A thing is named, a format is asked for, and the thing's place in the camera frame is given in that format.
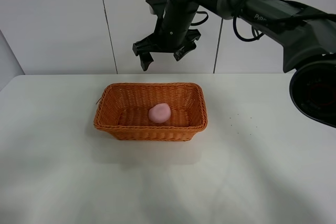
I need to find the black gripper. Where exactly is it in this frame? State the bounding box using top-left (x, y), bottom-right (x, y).
top-left (132, 0), bottom-right (201, 71)

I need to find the pink peach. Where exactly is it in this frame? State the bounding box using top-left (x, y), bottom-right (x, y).
top-left (148, 103), bottom-right (171, 124)

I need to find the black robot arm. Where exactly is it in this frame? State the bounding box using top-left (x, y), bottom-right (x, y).
top-left (132, 0), bottom-right (335, 127)

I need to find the orange woven plastic basket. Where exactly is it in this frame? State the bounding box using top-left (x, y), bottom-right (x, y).
top-left (93, 82), bottom-right (208, 142)

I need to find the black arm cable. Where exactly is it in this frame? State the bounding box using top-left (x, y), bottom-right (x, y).
top-left (191, 0), bottom-right (336, 42)

